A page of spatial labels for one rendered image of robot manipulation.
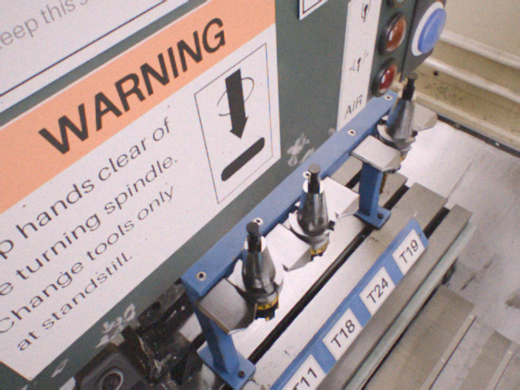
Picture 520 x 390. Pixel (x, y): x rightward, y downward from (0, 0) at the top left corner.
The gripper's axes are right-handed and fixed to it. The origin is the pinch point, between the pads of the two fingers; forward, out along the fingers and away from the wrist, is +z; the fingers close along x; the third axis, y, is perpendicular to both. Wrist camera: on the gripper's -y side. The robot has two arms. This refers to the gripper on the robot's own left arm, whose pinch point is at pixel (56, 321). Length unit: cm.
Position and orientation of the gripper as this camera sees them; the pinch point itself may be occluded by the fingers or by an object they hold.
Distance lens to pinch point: 60.5
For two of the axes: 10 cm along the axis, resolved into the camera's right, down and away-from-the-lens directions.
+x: 6.7, -6.1, 4.3
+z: -7.4, -5.0, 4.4
